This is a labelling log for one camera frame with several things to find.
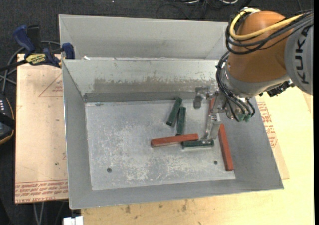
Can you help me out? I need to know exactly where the grey metal bin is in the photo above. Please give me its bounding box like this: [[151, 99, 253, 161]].
[[58, 14, 285, 210]]

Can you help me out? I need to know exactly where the dark green flat block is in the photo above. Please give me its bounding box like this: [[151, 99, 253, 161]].
[[166, 97, 183, 127], [181, 139, 215, 150], [175, 106, 187, 136]]

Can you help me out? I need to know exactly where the red-brown flat block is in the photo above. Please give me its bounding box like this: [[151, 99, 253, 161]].
[[150, 133, 200, 148], [217, 123, 235, 172]]

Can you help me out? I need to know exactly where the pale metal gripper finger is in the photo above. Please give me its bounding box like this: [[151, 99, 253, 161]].
[[210, 121, 222, 143], [203, 118, 213, 144]]

